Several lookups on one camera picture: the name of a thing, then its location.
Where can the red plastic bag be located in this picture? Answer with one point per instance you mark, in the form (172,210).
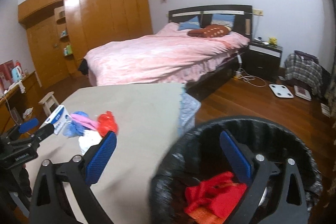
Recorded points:
(107,123)

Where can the blue pillow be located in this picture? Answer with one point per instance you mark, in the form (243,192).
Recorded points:
(223,20)
(191,24)

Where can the dark headboard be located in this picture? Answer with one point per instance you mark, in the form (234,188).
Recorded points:
(242,23)

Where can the wooden wardrobe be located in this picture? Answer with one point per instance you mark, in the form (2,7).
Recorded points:
(61,32)

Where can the pink foam net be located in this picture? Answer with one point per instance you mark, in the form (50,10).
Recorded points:
(85,121)

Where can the white bathroom scale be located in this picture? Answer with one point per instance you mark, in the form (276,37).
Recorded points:
(281,91)

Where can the blue pillow left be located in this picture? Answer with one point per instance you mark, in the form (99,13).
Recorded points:
(191,24)

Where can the pink bed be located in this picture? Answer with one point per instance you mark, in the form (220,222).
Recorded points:
(170,56)

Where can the blue pillow right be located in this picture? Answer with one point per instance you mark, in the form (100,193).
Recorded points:
(223,20)

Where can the orange foam net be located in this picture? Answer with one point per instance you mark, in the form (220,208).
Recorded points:
(202,216)

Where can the blue plastic bag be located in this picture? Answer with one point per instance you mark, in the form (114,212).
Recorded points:
(73,129)

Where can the white plastic bag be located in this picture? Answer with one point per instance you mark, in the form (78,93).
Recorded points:
(89,138)

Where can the wooden side desk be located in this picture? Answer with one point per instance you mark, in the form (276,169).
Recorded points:
(15,103)

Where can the dark nightstand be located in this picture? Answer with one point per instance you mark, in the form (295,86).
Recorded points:
(263,61)

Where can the black trash bin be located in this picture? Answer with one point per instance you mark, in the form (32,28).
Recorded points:
(197,156)

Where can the white blue box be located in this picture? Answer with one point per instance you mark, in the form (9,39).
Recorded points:
(58,118)

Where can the red picture box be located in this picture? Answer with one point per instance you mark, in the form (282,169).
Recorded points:
(6,75)

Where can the black garment on bed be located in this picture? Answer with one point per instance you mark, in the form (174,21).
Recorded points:
(83,67)

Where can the white wooden stool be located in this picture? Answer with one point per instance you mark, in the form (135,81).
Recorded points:
(49,103)

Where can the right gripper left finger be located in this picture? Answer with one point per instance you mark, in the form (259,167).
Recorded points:
(50,203)

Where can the plaid bag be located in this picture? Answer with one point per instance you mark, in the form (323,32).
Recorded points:
(305,70)

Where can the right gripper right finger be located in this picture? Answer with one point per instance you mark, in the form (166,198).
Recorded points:
(255,170)

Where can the light blue kettle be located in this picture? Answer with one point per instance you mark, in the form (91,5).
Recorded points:
(16,73)

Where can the brown dotted pillow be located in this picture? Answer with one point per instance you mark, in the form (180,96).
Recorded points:
(211,31)

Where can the red cloth bag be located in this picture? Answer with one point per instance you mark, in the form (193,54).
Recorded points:
(219,195)

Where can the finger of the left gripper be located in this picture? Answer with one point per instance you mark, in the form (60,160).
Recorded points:
(43,133)
(19,129)

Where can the yellow toy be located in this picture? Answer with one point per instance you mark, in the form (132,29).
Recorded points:
(273,41)

